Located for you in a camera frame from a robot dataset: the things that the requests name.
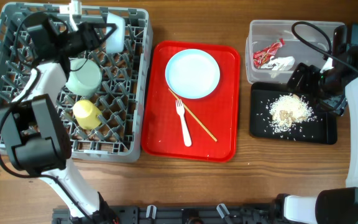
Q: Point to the red plastic tray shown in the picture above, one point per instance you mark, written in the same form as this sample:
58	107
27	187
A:
161	131

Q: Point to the clear plastic bin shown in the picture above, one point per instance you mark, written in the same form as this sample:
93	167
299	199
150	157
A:
263	33

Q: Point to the light blue bowl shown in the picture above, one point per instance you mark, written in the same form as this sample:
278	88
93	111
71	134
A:
115	42

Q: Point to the rice and food scraps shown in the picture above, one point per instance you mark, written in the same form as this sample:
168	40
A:
285	114

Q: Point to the wooden chopstick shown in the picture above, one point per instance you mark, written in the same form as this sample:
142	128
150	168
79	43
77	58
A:
194	116

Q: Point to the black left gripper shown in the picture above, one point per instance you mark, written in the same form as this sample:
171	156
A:
91	35

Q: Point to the red snack wrapper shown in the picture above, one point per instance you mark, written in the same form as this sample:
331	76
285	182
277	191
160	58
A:
261	57

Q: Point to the light blue plate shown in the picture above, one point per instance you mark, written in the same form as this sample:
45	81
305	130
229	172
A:
192	74

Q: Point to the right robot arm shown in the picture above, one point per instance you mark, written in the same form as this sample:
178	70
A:
335	205

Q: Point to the grey dishwasher rack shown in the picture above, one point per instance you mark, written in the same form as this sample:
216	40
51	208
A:
120	96

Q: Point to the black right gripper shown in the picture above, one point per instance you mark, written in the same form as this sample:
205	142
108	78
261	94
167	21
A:
337	104

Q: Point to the white tissue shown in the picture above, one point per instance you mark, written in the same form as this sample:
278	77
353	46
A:
278	64

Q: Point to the black waste tray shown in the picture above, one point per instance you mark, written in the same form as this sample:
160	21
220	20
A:
319	127

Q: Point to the yellow cup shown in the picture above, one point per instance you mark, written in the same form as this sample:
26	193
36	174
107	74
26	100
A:
86	114

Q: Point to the white plastic fork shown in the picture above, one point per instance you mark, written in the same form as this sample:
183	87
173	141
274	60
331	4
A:
181	112

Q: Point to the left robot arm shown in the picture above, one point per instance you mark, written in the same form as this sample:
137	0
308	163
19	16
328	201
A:
34	144

